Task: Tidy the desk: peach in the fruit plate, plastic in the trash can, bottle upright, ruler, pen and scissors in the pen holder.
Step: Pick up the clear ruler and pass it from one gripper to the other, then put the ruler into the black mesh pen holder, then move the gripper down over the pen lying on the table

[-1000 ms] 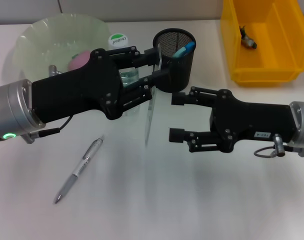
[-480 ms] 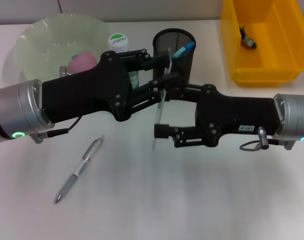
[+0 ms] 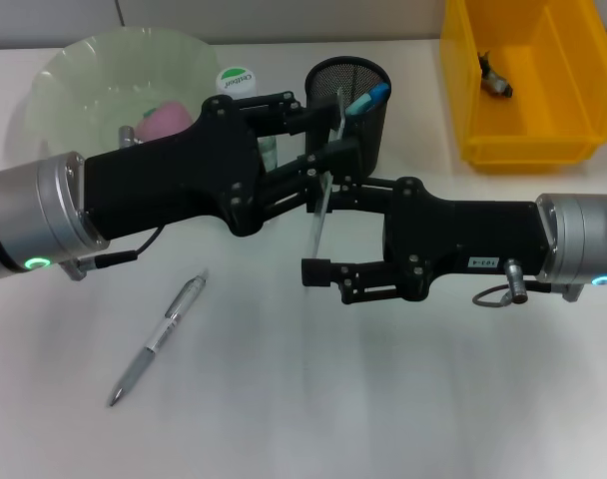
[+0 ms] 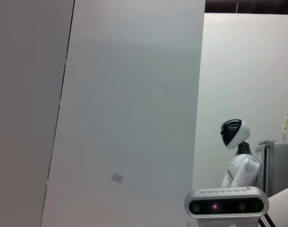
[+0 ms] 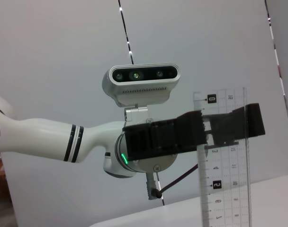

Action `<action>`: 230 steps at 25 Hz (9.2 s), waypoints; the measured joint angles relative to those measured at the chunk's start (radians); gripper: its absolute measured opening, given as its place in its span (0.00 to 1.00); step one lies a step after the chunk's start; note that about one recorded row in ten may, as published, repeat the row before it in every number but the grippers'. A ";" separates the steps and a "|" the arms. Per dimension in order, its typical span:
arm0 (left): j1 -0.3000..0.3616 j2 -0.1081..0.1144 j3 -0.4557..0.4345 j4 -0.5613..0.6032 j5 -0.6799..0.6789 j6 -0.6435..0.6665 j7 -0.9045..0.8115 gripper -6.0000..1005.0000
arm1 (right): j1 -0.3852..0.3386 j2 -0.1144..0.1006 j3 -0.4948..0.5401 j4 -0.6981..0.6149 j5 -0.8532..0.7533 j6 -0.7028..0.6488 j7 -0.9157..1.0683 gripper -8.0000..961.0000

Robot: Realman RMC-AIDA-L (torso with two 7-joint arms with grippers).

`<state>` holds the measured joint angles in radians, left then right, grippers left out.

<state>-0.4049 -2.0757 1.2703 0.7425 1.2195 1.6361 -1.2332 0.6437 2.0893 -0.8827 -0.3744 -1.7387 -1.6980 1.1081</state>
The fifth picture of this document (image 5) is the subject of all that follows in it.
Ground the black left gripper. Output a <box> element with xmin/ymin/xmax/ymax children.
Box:
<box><xmin>122</xmin><ymin>110</ymin><xmax>208</xmax><ymax>163</ymax></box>

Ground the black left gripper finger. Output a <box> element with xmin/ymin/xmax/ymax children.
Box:
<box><xmin>205</xmin><ymin>103</ymin><xmax>266</xmax><ymax>146</ymax></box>

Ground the clear plastic ruler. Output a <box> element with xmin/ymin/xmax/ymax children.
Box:
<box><xmin>193</xmin><ymin>87</ymin><xmax>252</xmax><ymax>227</ymax></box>

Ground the left gripper metal connector plug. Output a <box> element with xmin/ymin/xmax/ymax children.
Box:
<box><xmin>145</xmin><ymin>172</ymin><xmax>159</xmax><ymax>201</ymax></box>

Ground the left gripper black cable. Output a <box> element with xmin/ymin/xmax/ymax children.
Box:
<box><xmin>152</xmin><ymin>164</ymin><xmax>199</xmax><ymax>200</ymax></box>

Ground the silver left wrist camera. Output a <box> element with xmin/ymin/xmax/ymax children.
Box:
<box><xmin>101</xmin><ymin>63</ymin><xmax>181</xmax><ymax>123</ymax></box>

